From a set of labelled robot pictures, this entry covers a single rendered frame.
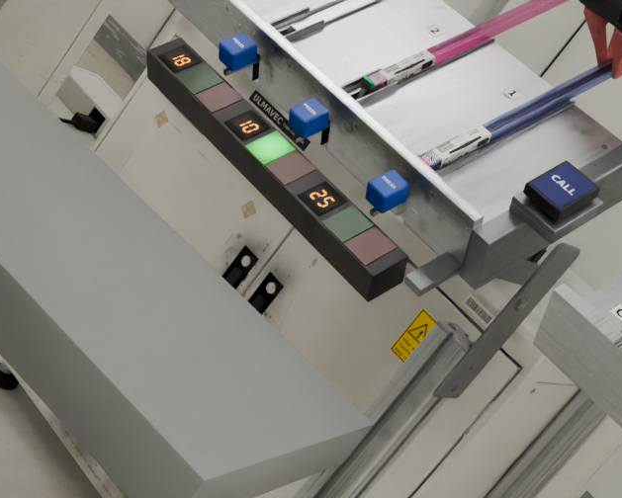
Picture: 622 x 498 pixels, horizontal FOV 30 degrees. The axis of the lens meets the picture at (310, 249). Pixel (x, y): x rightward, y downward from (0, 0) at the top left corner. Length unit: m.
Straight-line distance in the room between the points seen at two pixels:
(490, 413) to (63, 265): 0.69
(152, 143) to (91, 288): 0.90
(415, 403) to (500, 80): 0.33
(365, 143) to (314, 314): 0.41
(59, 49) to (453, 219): 1.74
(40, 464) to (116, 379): 1.08
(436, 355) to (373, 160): 0.18
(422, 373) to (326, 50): 0.33
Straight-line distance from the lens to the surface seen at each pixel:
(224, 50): 1.09
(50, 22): 2.55
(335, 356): 1.37
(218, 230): 1.49
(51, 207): 0.77
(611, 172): 1.04
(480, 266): 0.97
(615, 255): 2.98
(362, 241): 0.96
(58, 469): 1.71
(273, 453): 0.66
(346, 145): 1.05
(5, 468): 1.64
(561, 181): 0.97
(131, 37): 3.95
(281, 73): 1.10
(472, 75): 1.12
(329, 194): 0.99
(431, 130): 1.05
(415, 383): 1.00
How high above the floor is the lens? 0.87
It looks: 14 degrees down
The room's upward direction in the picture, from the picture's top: 38 degrees clockwise
